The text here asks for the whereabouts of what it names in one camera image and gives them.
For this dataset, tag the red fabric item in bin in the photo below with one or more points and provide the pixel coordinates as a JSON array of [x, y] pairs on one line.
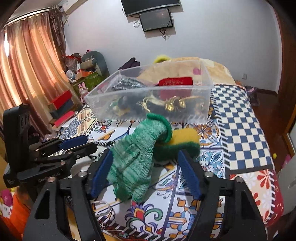
[[170, 92]]

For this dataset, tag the green gift box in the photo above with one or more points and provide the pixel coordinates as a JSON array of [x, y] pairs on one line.
[[90, 81]]

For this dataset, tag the grey dinosaur plush toy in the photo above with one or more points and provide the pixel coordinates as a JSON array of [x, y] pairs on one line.
[[94, 60]]

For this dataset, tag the pink orange curtain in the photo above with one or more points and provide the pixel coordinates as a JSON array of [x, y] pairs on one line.
[[32, 68]]

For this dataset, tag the yellow green sponge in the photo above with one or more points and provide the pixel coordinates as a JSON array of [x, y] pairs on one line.
[[183, 139]]

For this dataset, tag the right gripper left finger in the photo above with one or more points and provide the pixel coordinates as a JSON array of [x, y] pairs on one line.
[[48, 219]]

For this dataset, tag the wall mounted small monitor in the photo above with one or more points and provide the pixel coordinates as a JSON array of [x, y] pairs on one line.
[[156, 19]]

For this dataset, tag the red box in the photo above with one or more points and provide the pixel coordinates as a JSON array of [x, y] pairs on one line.
[[60, 100]]

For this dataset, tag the green knit glove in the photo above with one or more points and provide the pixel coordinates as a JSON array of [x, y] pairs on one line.
[[132, 164]]

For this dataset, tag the dark purple garment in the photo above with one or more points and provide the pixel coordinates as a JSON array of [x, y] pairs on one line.
[[130, 64]]

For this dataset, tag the clear plastic storage bin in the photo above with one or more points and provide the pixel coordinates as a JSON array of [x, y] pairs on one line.
[[126, 104]]

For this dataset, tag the orange sleeve forearm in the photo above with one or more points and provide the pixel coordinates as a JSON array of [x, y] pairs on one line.
[[19, 215]]

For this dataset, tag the pink rabbit figurine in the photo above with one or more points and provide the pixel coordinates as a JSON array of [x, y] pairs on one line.
[[83, 91]]

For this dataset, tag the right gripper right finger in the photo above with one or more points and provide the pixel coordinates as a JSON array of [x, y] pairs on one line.
[[241, 220]]

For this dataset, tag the curved black television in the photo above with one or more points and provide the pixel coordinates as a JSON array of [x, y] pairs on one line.
[[132, 7]]

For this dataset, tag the grey knit cloth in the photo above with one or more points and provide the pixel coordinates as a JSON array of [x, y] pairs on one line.
[[127, 83]]

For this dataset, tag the beige patterned blanket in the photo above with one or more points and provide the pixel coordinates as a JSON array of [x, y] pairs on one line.
[[194, 67]]

